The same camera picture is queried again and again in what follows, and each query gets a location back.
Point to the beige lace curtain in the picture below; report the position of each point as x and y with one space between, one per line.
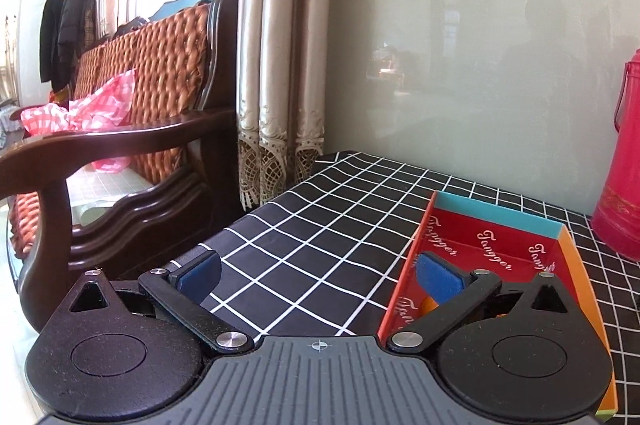
280 94

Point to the black white grid tablecloth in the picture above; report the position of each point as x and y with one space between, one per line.
323 258

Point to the pink checkered plastic bag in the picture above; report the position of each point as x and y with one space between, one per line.
106 109

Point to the small orange tangerine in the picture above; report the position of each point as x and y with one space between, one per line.
427 305

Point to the red paper tray box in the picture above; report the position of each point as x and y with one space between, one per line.
535 353

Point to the dark wooden sofa frame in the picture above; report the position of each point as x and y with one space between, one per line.
133 196

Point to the black coat on stand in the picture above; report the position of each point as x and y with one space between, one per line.
67 29

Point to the orange woven sofa back cushion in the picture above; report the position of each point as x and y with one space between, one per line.
169 56

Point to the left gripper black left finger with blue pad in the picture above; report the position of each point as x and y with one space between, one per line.
180 292

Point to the white seat cushion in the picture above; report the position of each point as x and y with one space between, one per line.
93 192

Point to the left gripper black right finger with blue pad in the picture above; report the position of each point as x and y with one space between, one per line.
458 296

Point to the red thermos jug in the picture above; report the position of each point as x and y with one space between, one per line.
615 219

